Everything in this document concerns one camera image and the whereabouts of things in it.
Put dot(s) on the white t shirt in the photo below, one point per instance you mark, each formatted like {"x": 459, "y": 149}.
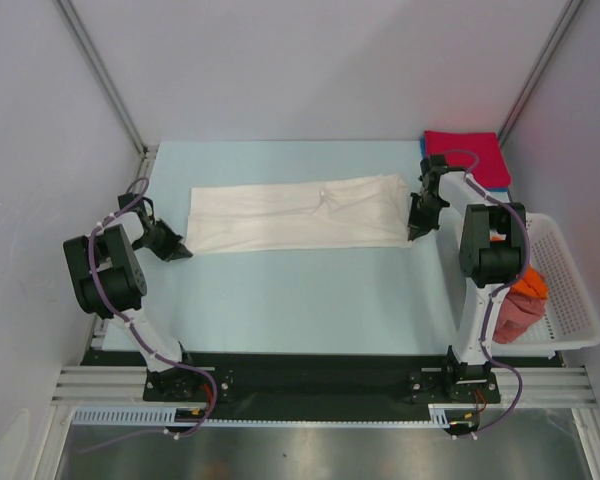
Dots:
{"x": 364, "y": 212}

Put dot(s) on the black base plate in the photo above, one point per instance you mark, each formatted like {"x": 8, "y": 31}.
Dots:
{"x": 334, "y": 386}

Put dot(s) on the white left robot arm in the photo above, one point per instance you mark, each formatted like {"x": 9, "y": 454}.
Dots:
{"x": 108, "y": 280}

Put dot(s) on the white plastic basket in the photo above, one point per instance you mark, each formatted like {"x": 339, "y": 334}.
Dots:
{"x": 570, "y": 321}

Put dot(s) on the aluminium frame post left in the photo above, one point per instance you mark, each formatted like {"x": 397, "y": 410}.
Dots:
{"x": 87, "y": 48}

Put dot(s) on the aluminium frame post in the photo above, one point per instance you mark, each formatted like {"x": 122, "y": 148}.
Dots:
{"x": 560, "y": 31}
{"x": 87, "y": 48}

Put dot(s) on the pink t shirt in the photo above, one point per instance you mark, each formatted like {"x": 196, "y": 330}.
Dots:
{"x": 517, "y": 314}

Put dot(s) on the folded red t shirt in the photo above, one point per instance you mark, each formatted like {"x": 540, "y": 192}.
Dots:
{"x": 475, "y": 155}

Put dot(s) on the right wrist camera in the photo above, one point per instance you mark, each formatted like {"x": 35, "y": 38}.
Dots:
{"x": 432, "y": 167}

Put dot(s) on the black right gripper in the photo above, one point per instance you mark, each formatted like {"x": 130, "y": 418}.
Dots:
{"x": 426, "y": 225}

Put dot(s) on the orange t shirt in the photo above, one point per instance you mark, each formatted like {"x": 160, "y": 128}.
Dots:
{"x": 532, "y": 286}

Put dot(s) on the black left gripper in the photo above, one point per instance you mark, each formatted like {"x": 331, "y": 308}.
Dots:
{"x": 171, "y": 251}

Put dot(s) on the white slotted cable duct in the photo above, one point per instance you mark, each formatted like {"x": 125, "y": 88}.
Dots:
{"x": 429, "y": 416}

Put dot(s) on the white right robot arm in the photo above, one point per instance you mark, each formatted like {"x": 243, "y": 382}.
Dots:
{"x": 493, "y": 252}

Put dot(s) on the aluminium frame post right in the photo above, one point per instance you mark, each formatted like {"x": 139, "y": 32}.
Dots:
{"x": 560, "y": 31}

